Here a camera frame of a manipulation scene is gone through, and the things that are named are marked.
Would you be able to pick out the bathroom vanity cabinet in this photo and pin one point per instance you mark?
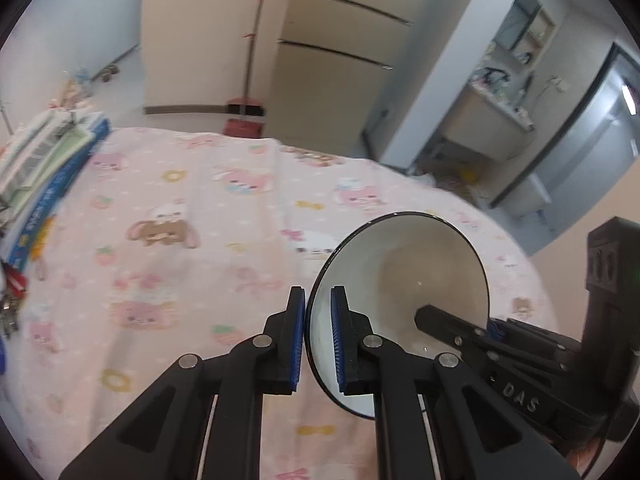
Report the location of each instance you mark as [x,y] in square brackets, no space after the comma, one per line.
[485,125]

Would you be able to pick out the dark door frame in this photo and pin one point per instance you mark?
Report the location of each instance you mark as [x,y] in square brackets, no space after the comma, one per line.
[575,125]

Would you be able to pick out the white ribbed bowl black rim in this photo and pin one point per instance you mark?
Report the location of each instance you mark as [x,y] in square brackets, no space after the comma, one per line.
[400,270]

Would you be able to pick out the beige wardrobe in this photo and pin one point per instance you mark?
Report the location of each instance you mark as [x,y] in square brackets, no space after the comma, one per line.
[340,60]

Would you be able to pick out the stack of books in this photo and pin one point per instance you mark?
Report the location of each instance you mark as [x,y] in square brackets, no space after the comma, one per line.
[55,185]

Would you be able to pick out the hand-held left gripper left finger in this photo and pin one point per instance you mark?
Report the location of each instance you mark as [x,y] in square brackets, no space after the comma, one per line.
[298,340]

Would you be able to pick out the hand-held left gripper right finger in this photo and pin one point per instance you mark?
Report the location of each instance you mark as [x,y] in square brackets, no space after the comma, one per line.
[337,340]

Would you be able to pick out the toiletries on vanity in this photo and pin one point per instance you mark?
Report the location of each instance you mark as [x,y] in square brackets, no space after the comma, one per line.
[497,82]

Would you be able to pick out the pink printed tablecloth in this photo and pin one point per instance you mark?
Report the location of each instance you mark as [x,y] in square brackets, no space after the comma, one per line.
[175,285]

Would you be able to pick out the green and white book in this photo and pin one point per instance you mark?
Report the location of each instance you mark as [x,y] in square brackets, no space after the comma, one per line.
[45,152]

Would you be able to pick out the bright bathroom lamp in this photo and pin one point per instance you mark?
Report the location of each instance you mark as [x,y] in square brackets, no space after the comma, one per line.
[629,98]

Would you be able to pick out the bunch of keys red tag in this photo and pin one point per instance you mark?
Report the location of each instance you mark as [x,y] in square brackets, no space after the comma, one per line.
[11,290]

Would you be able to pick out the red dustpan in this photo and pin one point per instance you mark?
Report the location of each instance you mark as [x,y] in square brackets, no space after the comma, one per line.
[244,120]

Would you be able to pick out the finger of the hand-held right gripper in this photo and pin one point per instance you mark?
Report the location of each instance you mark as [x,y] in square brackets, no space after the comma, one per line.
[530,340]
[445,327]

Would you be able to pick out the person's right hand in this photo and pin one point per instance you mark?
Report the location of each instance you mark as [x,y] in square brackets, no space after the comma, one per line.
[582,455]

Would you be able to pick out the plush toy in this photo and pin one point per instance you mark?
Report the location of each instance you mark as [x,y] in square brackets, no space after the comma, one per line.
[72,91]

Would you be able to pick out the bathroom mirror cabinet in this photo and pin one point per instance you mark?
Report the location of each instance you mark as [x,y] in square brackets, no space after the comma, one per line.
[530,25]

